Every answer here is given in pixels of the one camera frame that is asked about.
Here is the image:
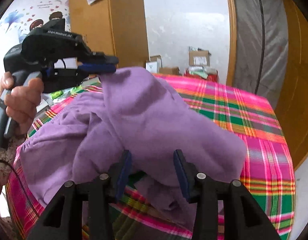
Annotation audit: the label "cartoon wall sticker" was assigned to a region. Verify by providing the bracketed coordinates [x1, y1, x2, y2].
[0, 0, 71, 45]

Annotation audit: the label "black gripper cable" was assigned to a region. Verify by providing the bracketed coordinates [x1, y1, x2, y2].
[0, 159, 32, 205]

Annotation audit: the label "labelled cardboard box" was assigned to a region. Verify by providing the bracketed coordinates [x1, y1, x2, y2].
[188, 49, 211, 68]

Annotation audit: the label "wooden wardrobe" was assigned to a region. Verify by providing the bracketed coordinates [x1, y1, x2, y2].
[69, 0, 149, 68]

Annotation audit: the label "wooden door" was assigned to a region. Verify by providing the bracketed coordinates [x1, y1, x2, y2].
[274, 0, 308, 170]

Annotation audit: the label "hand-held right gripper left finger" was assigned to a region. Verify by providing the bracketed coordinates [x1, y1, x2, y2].
[26, 149, 132, 240]

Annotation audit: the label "red package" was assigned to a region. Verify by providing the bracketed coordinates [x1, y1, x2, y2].
[183, 66, 218, 82]

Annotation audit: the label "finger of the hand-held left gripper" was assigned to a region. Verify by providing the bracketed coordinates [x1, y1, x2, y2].
[88, 51, 119, 65]
[78, 64, 117, 74]

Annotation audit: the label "wooden door frame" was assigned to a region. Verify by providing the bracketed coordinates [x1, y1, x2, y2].
[224, 0, 238, 88]

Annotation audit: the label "white cardboard box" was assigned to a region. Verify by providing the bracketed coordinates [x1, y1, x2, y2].
[145, 55, 162, 73]

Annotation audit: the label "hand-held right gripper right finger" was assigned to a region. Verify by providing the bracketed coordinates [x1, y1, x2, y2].
[173, 149, 282, 240]

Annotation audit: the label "purple fleece pants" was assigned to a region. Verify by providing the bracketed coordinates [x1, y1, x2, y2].
[16, 66, 248, 227]

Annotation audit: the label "clear plastic doorway curtain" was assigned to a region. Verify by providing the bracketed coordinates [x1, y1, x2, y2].
[230, 0, 289, 100]

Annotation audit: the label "plain brown cardboard box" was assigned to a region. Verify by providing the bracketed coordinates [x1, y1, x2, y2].
[159, 66, 179, 75]

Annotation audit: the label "person's left hand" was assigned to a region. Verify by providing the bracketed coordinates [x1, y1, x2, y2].
[0, 71, 45, 137]

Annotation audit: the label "person's left forearm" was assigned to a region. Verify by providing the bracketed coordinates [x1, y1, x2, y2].
[0, 130, 28, 198]

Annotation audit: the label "pink plaid bed sheet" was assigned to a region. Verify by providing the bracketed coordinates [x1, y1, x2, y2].
[5, 74, 297, 240]

